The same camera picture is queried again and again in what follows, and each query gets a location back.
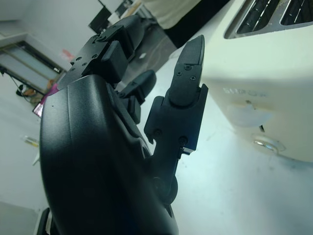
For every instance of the orange floor equipment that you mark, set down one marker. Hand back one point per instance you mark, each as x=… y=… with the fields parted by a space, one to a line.
x=27 y=91

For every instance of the person in beige jacket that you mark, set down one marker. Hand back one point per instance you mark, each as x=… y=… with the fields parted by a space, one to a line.
x=166 y=14

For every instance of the glass framed door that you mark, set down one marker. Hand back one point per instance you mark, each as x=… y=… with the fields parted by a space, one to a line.
x=31 y=63

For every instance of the small clear yellowish object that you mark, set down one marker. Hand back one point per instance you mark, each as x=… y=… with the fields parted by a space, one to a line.
x=30 y=140

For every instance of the black monitor screen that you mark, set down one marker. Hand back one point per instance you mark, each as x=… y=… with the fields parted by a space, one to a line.
x=99 y=20

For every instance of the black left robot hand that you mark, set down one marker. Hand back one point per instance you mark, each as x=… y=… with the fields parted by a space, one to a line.
x=93 y=147

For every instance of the white two-slot toaster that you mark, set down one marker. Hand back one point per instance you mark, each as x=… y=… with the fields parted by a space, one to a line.
x=256 y=68

